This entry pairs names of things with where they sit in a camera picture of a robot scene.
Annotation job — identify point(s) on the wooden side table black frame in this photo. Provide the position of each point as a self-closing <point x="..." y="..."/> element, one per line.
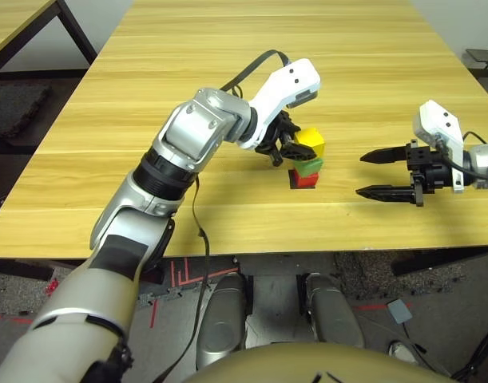
<point x="16" y="20"/>

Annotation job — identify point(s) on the dark speckled floor mat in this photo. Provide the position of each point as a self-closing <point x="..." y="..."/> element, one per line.
<point x="387" y="275"/>

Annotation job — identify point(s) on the grey robot left leg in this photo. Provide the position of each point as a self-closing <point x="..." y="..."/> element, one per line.
<point x="221" y="319"/>

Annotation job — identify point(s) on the grey foot pedal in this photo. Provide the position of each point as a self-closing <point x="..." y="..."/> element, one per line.
<point x="399" y="311"/>

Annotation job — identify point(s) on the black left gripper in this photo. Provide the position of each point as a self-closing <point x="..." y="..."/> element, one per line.
<point x="277" y="137"/>

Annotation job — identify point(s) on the tan robot torso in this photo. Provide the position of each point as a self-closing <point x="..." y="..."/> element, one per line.
<point x="307" y="365"/>

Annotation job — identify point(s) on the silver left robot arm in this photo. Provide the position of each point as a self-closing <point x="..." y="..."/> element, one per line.
<point x="187" y="131"/>

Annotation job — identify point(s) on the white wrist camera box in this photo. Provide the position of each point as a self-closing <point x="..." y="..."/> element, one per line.
<point x="435" y="119"/>
<point x="283" y="88"/>

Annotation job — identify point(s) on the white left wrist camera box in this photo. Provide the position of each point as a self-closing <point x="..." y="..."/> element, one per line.
<point x="283" y="88"/>

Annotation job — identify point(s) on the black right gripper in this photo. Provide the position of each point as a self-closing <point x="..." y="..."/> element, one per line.
<point x="421" y="157"/>

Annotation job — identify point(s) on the grey robot leg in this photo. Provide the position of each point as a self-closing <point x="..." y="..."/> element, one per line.
<point x="333" y="311"/>
<point x="221" y="319"/>

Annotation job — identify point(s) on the black rubber floor mat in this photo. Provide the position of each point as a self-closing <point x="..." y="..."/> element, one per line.
<point x="16" y="107"/>

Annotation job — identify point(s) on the black table support bar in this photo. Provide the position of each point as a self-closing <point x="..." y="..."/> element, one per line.
<point x="439" y="261"/>

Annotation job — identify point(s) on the black flat stand plate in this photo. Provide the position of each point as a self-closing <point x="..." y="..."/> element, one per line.
<point x="479" y="54"/>

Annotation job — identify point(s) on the grey robot right leg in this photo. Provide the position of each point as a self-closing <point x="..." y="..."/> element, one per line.
<point x="333" y="311"/>

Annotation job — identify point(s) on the white bystander shoe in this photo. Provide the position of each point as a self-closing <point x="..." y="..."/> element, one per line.
<point x="403" y="353"/>

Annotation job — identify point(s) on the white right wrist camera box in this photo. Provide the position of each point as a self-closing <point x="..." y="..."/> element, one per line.
<point x="435" y="119"/>

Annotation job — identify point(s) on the red wooden block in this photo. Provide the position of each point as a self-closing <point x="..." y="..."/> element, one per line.
<point x="307" y="181"/>

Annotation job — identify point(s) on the green wooden block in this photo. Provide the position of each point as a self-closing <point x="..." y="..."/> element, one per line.
<point x="311" y="167"/>

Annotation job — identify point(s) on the yellow wooden block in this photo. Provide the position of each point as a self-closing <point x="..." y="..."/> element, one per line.
<point x="313" y="139"/>

